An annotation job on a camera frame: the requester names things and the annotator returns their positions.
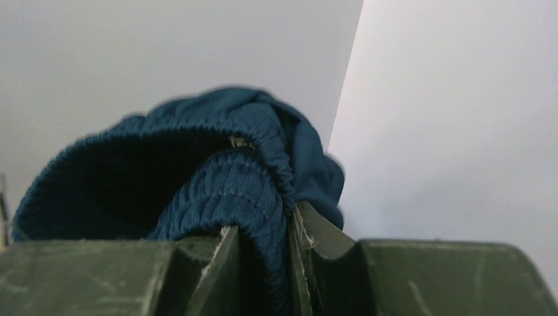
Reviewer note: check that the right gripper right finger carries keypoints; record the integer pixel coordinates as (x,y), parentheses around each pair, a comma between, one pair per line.
(333,274)

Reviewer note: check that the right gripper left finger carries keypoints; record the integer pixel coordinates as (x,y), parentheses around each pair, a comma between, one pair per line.
(199,275)

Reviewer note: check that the navy blue shorts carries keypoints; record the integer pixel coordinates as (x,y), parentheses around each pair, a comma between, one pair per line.
(229,157)

